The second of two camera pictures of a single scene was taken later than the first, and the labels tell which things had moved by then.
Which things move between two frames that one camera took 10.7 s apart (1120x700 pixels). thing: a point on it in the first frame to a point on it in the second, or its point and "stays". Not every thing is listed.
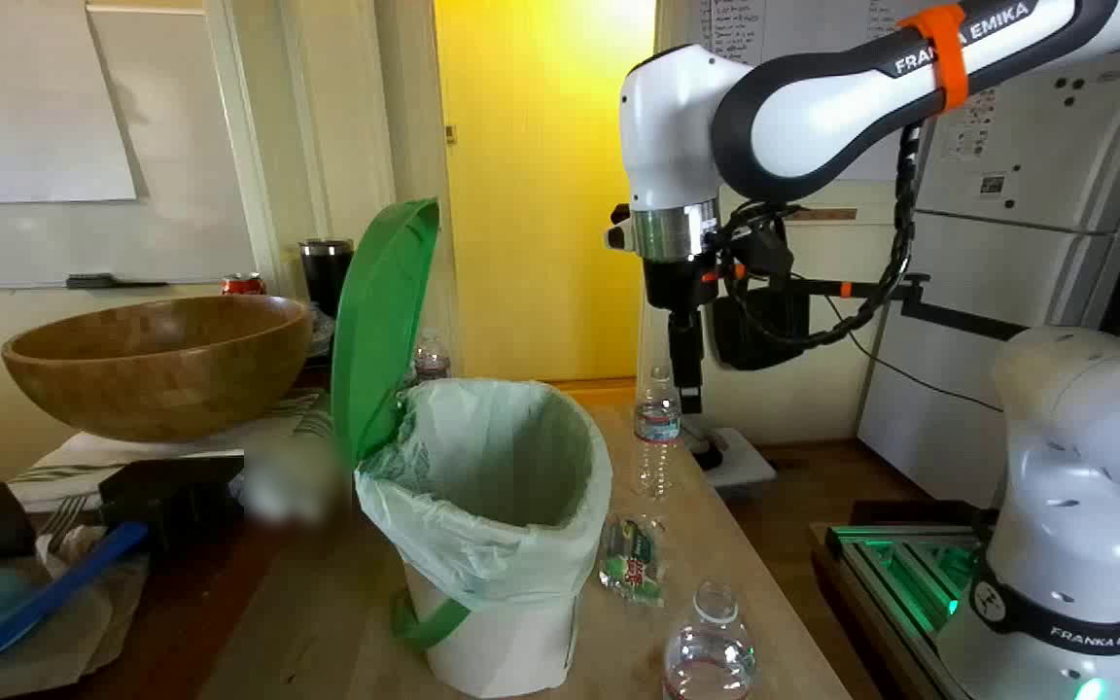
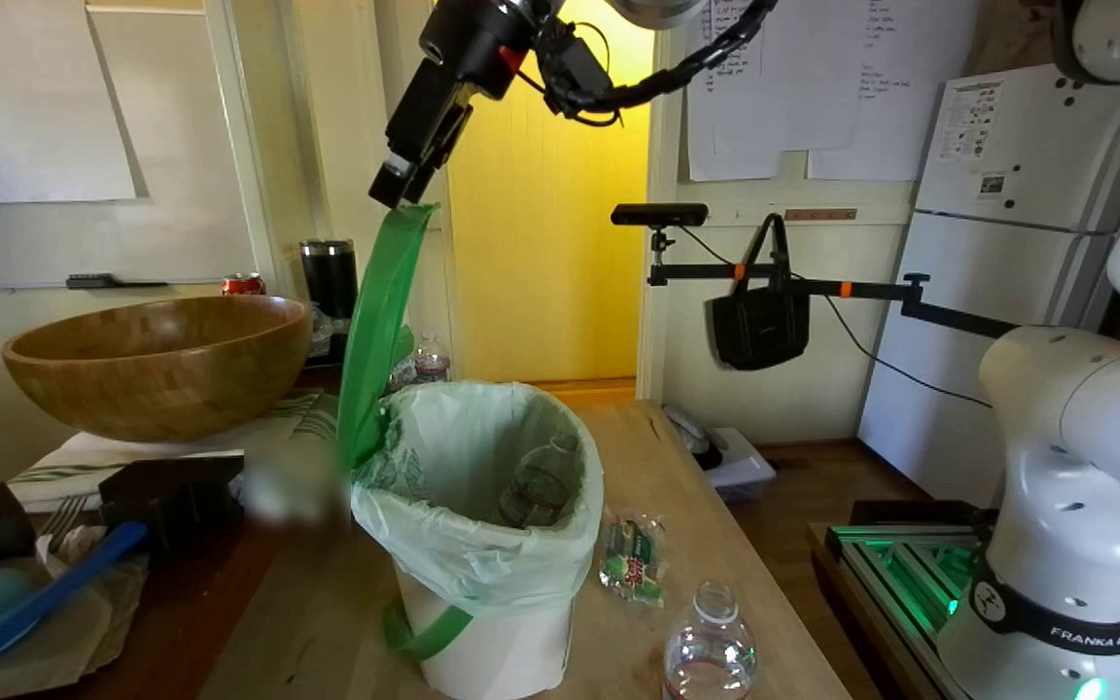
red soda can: [243, 286] stays
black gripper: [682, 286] to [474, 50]
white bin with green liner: [497, 495] stays
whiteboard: [25, 106] stays
